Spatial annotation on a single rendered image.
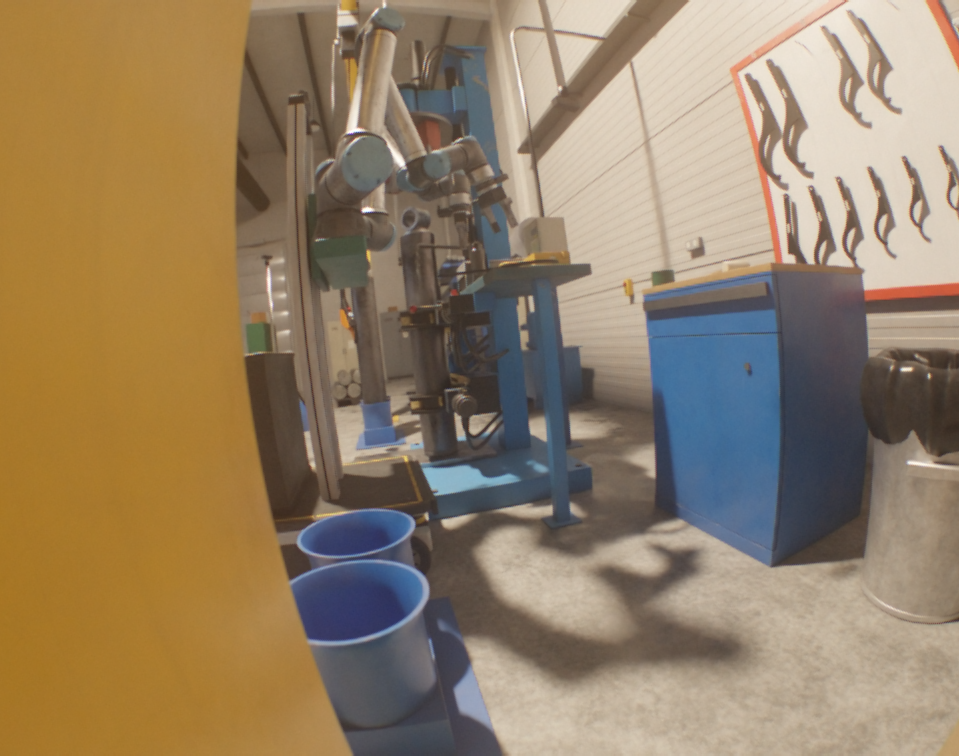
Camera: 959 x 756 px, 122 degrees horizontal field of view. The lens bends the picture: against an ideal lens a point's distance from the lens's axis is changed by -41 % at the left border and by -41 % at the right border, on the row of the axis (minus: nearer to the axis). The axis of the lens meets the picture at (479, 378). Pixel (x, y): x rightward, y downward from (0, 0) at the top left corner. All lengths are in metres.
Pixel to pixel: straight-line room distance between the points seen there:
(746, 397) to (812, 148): 1.65
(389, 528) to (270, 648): 1.08
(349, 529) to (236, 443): 1.12
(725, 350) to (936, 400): 0.75
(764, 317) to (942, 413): 0.61
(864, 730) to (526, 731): 0.71
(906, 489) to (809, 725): 0.59
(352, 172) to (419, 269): 1.42
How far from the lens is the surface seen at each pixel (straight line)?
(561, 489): 1.88
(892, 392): 1.21
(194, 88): 0.16
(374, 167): 1.30
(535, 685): 1.13
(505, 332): 2.66
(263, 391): 1.43
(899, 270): 2.42
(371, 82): 1.49
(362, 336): 3.90
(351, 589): 0.98
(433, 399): 2.47
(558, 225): 3.09
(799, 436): 1.50
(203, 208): 0.15
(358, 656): 0.77
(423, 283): 2.60
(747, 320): 1.46
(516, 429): 2.72
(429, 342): 2.58
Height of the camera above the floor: 0.79
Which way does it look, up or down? 5 degrees down
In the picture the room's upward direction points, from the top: 6 degrees counter-clockwise
